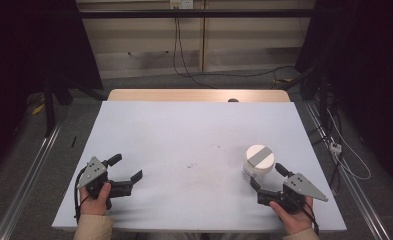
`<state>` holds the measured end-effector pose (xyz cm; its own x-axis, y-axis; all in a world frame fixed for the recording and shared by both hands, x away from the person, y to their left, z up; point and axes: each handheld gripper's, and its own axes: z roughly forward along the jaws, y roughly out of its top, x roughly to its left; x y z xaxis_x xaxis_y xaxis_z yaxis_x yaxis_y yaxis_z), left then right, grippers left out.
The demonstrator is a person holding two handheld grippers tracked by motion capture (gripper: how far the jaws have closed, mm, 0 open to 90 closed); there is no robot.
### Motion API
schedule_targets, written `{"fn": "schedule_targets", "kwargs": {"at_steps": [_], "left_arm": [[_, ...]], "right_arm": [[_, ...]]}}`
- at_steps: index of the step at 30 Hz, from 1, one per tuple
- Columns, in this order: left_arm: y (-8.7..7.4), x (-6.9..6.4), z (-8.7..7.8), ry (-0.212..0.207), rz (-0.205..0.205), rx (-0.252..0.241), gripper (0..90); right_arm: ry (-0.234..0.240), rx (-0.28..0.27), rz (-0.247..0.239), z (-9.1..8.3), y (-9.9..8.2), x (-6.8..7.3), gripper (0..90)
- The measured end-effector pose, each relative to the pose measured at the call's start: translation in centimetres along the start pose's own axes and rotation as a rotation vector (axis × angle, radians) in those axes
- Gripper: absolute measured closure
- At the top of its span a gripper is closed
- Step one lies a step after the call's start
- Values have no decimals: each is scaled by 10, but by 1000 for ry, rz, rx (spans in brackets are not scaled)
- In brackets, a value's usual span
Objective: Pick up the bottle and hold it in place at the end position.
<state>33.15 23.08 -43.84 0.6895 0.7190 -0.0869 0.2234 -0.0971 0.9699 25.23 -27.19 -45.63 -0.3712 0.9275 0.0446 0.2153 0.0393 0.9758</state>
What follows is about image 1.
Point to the black horizontal frame bar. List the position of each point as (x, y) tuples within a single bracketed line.
[(197, 13)]

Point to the black curtain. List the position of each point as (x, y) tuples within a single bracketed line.
[(24, 50), (374, 66)]

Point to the metal floor rail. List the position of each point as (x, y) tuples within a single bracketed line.
[(357, 196), (27, 180)]

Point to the small black floor item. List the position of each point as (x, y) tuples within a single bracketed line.
[(73, 141)]

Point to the white floor power strip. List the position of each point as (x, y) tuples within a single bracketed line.
[(335, 148)]

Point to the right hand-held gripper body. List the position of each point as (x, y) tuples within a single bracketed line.
[(299, 186)]

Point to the dark round table grommet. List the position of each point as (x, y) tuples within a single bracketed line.
[(233, 100)]

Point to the yellow floor tape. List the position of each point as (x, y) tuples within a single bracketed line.
[(38, 109)]

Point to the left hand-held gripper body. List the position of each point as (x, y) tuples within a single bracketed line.
[(92, 171)]

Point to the person's left hand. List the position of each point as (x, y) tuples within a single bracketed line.
[(92, 205)]

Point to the white wall socket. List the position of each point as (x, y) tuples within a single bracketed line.
[(181, 3)]

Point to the black metal stand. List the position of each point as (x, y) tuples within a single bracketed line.
[(49, 106)]

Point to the white table cover board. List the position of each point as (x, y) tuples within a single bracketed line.
[(190, 133)]

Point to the person's right hand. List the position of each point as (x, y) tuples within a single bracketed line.
[(297, 221)]

